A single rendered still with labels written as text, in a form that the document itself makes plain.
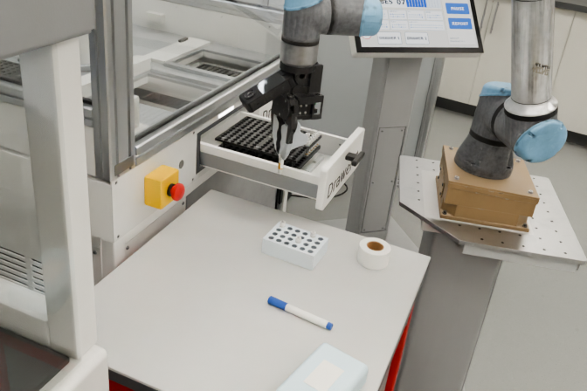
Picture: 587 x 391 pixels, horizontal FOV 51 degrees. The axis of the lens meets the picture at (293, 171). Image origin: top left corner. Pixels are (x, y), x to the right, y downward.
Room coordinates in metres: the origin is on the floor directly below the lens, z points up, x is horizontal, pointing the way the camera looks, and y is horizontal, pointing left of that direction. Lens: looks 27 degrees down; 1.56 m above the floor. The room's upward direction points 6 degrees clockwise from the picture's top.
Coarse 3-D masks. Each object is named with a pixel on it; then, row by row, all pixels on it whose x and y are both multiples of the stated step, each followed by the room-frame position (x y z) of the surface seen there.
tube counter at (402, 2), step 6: (396, 0) 2.28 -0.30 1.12; (402, 0) 2.29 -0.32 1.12; (408, 0) 2.30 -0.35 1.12; (414, 0) 2.31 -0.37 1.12; (420, 0) 2.32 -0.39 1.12; (426, 0) 2.33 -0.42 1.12; (432, 0) 2.34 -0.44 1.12; (438, 0) 2.34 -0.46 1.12; (402, 6) 2.27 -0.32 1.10; (408, 6) 2.28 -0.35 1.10; (414, 6) 2.29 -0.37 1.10; (420, 6) 2.30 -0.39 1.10; (426, 6) 2.31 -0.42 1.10; (432, 6) 2.32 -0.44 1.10; (438, 6) 2.33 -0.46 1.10
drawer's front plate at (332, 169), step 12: (360, 132) 1.48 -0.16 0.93; (348, 144) 1.39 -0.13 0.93; (360, 144) 1.49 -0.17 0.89; (336, 156) 1.32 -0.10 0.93; (324, 168) 1.25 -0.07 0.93; (336, 168) 1.31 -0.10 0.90; (324, 180) 1.24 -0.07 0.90; (336, 180) 1.32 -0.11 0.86; (324, 192) 1.24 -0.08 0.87; (336, 192) 1.34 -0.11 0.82; (324, 204) 1.25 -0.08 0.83
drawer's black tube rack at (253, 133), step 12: (240, 120) 1.53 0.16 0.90; (252, 120) 1.54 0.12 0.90; (264, 120) 1.55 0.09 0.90; (228, 132) 1.45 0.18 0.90; (240, 132) 1.46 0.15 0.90; (252, 132) 1.46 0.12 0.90; (264, 132) 1.47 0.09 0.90; (228, 144) 1.44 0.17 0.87; (240, 144) 1.38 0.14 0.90; (252, 144) 1.39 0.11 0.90; (264, 144) 1.40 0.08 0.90; (264, 156) 1.39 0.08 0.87; (276, 156) 1.34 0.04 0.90; (288, 156) 1.35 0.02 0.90; (312, 156) 1.44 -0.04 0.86
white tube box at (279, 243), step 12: (276, 228) 1.18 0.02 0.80; (288, 228) 1.19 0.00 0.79; (264, 240) 1.13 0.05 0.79; (276, 240) 1.14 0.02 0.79; (288, 240) 1.14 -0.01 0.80; (312, 240) 1.15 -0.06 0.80; (324, 240) 1.15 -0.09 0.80; (264, 252) 1.13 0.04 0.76; (276, 252) 1.12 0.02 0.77; (288, 252) 1.11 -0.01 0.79; (300, 252) 1.10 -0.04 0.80; (312, 252) 1.11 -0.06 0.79; (324, 252) 1.15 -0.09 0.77; (300, 264) 1.10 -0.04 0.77; (312, 264) 1.09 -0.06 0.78
